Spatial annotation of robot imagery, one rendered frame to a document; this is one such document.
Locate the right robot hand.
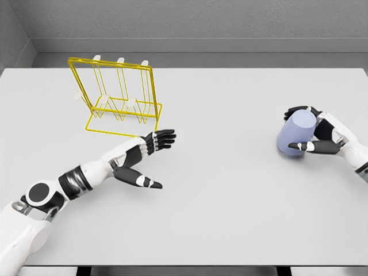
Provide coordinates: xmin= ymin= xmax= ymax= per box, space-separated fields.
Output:
xmin=283 ymin=105 xmax=350 ymax=156

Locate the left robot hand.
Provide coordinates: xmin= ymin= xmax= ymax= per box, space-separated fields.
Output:
xmin=108 ymin=129 xmax=177 ymax=190

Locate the lavender blue cup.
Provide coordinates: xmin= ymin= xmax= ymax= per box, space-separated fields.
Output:
xmin=276 ymin=110 xmax=318 ymax=158

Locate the yellow wire cup holder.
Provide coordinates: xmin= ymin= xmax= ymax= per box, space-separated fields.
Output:
xmin=68 ymin=55 xmax=163 ymax=138

